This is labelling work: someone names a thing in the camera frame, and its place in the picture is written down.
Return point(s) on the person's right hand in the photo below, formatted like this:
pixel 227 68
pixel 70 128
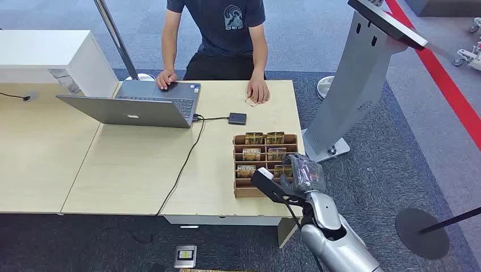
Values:
pixel 166 79

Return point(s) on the person's left hand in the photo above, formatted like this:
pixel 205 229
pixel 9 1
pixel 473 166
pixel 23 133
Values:
pixel 258 89

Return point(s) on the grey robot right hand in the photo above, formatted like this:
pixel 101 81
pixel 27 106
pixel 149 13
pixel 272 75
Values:
pixel 306 174

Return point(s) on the gold hotel key card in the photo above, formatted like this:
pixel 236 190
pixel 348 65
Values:
pixel 282 171
pixel 251 154
pixel 254 138
pixel 246 171
pixel 249 101
pixel 275 138
pixel 276 154

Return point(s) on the person's right forearm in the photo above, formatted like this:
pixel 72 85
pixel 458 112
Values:
pixel 169 52

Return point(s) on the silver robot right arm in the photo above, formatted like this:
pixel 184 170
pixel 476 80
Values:
pixel 334 240

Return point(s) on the person's left forearm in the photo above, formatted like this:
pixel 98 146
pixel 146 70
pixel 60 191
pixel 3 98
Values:
pixel 259 56

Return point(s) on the black card reader box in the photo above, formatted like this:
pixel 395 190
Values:
pixel 237 118

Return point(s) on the wooden card holder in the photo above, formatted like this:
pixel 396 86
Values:
pixel 244 192

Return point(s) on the person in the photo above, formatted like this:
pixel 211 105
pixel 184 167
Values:
pixel 221 30

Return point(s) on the silver stanchion base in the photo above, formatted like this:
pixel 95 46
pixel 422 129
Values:
pixel 144 77

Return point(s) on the grey laptop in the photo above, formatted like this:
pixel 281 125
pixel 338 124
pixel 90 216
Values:
pixel 127 110

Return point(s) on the silver stanchion pole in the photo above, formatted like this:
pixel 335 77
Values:
pixel 116 37

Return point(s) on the white round floor base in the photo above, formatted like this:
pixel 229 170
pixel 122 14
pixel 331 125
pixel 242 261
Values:
pixel 324 88

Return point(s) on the grey kiosk stand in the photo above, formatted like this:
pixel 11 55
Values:
pixel 349 86

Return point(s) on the white cabinet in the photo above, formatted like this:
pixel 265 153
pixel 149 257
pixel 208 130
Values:
pixel 49 52

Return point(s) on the black round stanchion base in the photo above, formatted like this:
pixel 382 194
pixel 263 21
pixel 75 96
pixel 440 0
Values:
pixel 417 232

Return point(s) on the floor socket plate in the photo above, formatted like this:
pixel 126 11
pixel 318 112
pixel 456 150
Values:
pixel 185 256

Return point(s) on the black stanchion pole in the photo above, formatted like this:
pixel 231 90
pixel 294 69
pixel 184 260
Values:
pixel 451 221

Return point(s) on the white wheeled cart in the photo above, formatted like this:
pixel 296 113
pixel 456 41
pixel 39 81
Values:
pixel 471 56

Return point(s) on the grey caster wheel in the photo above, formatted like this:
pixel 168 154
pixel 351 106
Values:
pixel 475 25

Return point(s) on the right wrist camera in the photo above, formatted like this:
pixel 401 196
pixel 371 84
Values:
pixel 265 182

